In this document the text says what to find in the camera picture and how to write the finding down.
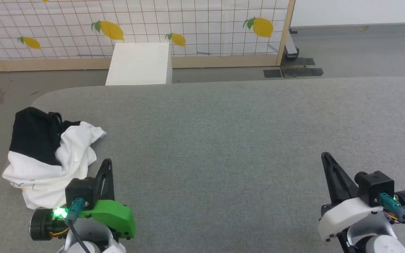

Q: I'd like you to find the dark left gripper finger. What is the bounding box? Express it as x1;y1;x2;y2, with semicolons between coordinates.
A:
104;159;115;202
95;159;109;202

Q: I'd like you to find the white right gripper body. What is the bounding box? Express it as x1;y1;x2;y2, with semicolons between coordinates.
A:
318;191;405;242

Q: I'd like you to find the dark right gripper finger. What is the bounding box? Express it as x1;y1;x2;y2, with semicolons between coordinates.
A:
336;165;360;203
321;152;346;205

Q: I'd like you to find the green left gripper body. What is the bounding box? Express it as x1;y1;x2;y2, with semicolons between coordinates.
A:
30;200;136;242

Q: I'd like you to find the white and black shirt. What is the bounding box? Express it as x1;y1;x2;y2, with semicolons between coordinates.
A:
2;107;107;210

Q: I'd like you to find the white box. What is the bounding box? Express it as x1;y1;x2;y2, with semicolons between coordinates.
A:
105;42;173;86

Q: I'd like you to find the grey metal partition foot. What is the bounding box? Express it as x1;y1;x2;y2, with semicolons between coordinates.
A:
284;28;300;60

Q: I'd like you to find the lemon-patterned grid screen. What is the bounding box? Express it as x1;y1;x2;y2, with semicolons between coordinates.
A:
0;0;296;73

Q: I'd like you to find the teal plug left arm cable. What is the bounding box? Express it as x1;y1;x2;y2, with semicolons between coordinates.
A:
63;197;92;253

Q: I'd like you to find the teal plug arm cable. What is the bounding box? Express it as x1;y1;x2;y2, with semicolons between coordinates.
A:
378;193;405;240
63;197;92;253

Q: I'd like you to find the teal plug right arm cable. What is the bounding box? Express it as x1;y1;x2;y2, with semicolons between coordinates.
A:
378;193;405;240

